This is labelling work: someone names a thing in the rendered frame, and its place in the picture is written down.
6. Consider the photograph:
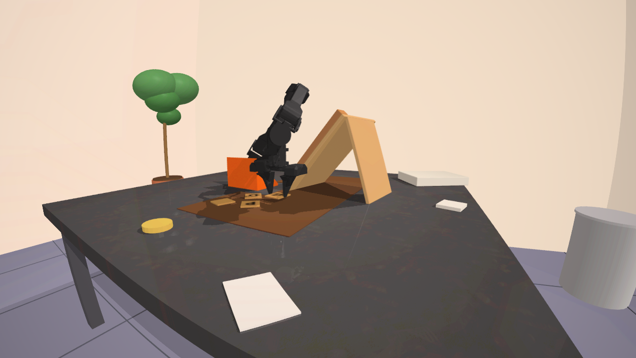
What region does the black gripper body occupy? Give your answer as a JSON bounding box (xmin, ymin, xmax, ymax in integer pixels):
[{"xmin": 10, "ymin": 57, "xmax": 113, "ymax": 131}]
[{"xmin": 249, "ymin": 145, "xmax": 308, "ymax": 176}]

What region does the cream flat card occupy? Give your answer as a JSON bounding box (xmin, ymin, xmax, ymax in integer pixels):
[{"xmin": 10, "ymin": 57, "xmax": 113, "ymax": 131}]
[{"xmin": 223, "ymin": 272, "xmax": 301, "ymax": 332}]

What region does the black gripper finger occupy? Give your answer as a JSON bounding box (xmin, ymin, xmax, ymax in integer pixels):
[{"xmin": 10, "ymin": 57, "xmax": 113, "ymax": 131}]
[
  {"xmin": 256, "ymin": 171, "xmax": 275, "ymax": 194},
  {"xmin": 280, "ymin": 175, "xmax": 296, "ymax": 197}
]

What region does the yellow flat disc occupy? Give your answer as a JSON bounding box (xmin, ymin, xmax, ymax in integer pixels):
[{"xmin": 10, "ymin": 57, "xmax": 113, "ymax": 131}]
[{"xmin": 142, "ymin": 218, "xmax": 173, "ymax": 234}]

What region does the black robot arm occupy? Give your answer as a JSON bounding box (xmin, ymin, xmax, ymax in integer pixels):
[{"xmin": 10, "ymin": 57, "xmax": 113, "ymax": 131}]
[{"xmin": 247, "ymin": 83, "xmax": 310, "ymax": 172}]

